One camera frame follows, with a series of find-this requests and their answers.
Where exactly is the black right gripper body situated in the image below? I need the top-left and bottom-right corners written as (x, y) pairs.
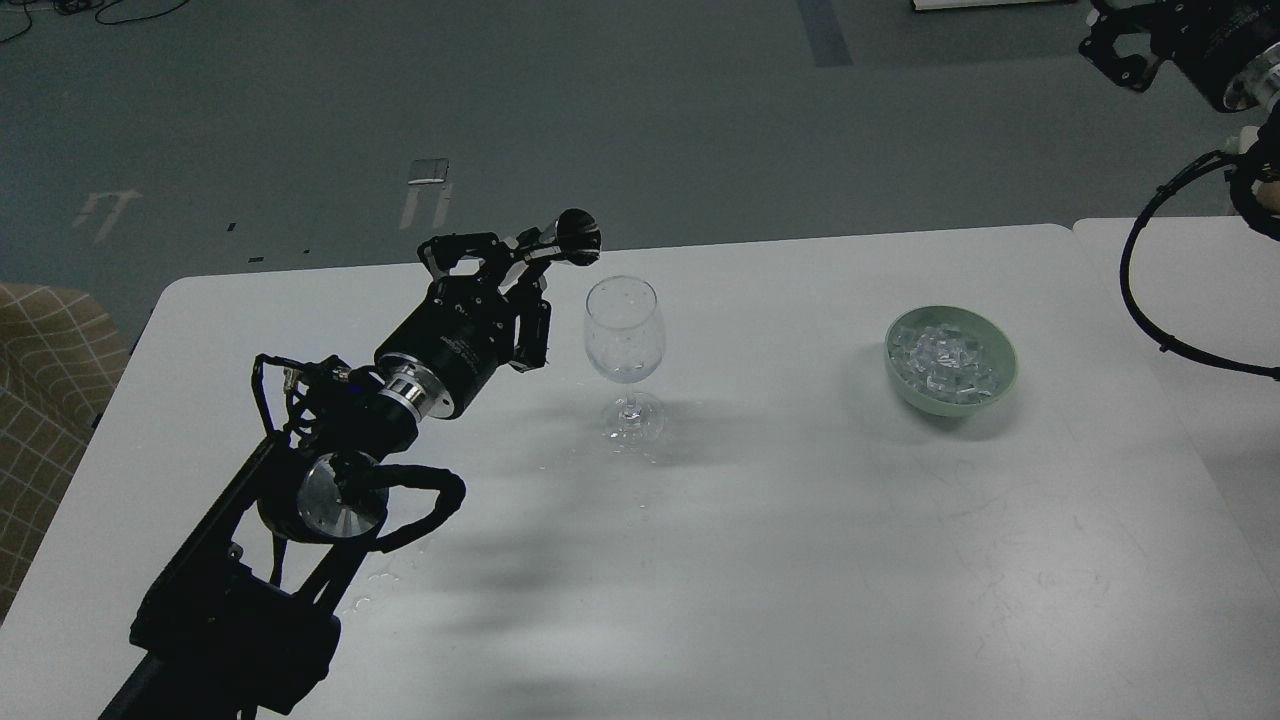
top-left (1156, 1), bottom-right (1279, 113)

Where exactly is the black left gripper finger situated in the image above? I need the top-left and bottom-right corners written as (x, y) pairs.
top-left (417, 233), bottom-right (531, 301)
top-left (506, 265), bottom-right (552, 373)

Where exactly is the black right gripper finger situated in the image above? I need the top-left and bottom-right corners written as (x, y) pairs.
top-left (1078, 1), bottom-right (1164, 94)

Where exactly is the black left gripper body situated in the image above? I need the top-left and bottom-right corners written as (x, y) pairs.
top-left (375, 281), bottom-right (515, 419)

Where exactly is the pile of clear ice cubes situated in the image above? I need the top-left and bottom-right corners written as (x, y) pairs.
top-left (888, 323), bottom-right (1007, 405)

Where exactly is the steel cocktail jigger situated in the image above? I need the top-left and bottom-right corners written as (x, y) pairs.
top-left (515, 208), bottom-right (602, 266)

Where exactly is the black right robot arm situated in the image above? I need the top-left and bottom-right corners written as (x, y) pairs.
top-left (1078, 1), bottom-right (1277, 380)

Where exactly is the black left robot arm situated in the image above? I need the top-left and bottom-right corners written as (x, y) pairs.
top-left (102, 228), bottom-right (600, 719)

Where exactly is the clear wine glass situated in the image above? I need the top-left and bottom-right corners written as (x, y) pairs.
top-left (582, 275), bottom-right (666, 448)

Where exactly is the beige checkered chair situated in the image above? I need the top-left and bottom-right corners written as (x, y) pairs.
top-left (1, 282), bottom-right (131, 616)

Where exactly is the green bowl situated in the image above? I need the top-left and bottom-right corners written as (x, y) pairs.
top-left (881, 305), bottom-right (1020, 418)

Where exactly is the black floor cable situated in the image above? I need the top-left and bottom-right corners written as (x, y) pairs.
top-left (0, 0), bottom-right (188, 41)

